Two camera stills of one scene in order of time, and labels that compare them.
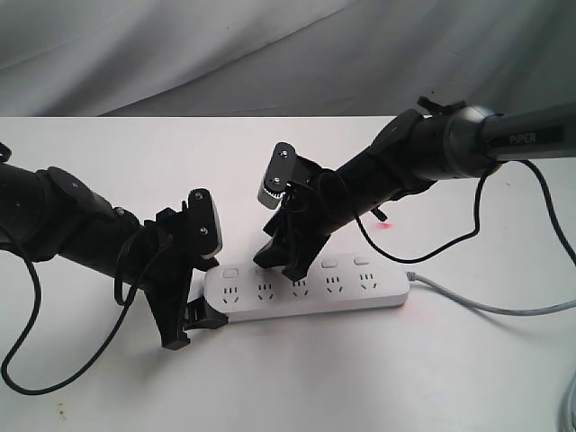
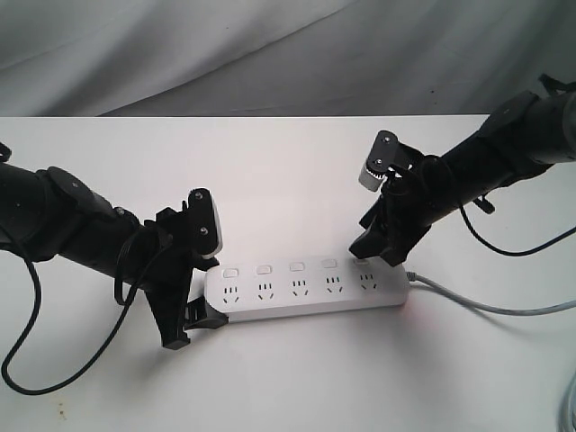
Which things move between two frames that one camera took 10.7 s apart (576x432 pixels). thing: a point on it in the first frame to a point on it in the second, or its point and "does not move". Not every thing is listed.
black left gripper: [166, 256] does not move
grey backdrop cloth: [282, 58] does not move
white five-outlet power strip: [246, 291] does not move
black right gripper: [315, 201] to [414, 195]
